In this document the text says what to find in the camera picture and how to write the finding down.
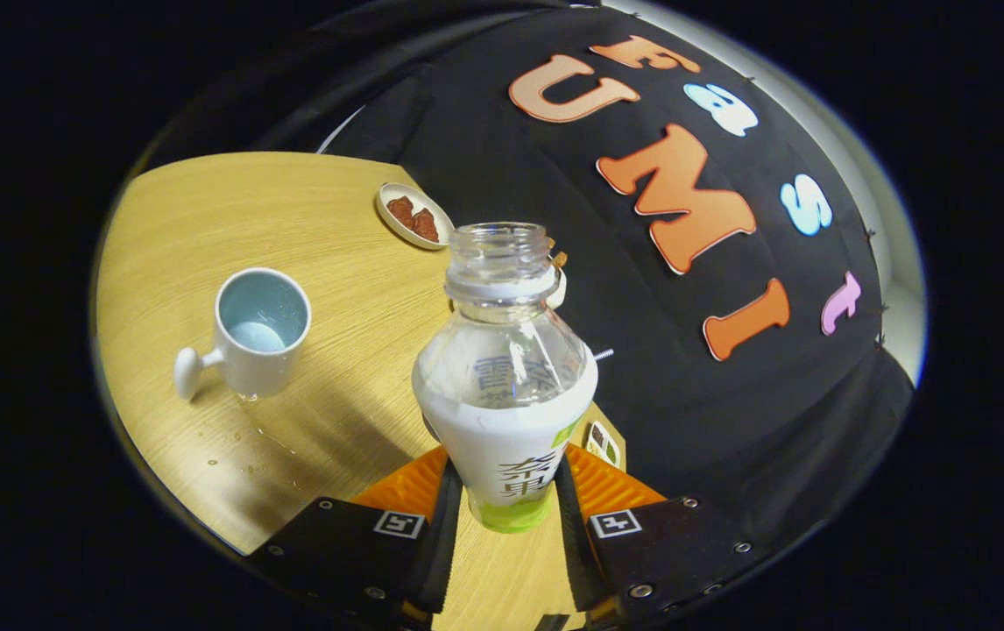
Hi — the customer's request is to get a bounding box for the white cup blue inside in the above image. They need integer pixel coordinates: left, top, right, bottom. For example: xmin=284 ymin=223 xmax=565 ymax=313
xmin=173 ymin=267 xmax=313 ymax=402

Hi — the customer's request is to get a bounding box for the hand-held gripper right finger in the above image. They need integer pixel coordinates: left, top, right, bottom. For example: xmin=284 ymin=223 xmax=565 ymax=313
xmin=553 ymin=443 xmax=770 ymax=625

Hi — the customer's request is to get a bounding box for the small white round plate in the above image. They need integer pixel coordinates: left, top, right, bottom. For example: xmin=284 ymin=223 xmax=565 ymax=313
xmin=377 ymin=182 xmax=456 ymax=251

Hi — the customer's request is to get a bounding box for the clear juice bottle white label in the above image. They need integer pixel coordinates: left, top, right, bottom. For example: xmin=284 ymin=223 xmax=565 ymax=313
xmin=412 ymin=222 xmax=599 ymax=534

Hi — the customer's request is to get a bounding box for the white divided dish with beans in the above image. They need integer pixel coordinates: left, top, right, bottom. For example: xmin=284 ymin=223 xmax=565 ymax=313
xmin=585 ymin=421 xmax=622 ymax=468

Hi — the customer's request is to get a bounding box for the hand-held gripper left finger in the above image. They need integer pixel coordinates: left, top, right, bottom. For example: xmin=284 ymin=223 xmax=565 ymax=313
xmin=246 ymin=445 xmax=465 ymax=627

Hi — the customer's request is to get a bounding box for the wooden table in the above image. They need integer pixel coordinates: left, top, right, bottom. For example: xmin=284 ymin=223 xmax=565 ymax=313
xmin=95 ymin=151 xmax=627 ymax=631

